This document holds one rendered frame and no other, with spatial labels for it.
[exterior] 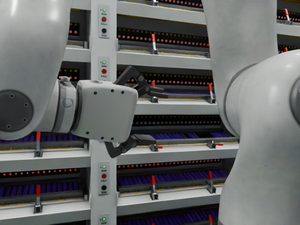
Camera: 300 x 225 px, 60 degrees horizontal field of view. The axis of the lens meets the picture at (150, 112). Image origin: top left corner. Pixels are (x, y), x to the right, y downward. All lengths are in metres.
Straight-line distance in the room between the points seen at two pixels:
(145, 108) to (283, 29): 0.80
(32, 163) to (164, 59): 0.62
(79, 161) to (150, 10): 0.64
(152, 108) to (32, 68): 0.76
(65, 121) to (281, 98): 0.28
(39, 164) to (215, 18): 0.79
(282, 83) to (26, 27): 0.27
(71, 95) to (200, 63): 0.81
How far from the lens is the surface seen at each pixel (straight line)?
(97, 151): 0.99
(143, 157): 1.04
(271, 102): 0.28
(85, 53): 1.00
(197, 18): 1.19
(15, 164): 1.00
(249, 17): 0.39
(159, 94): 0.47
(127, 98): 0.44
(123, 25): 1.27
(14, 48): 0.32
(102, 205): 1.04
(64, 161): 0.99
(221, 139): 1.23
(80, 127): 0.43
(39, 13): 0.35
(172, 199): 1.12
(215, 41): 0.40
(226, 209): 0.38
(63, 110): 0.40
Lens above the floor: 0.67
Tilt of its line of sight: level
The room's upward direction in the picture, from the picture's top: straight up
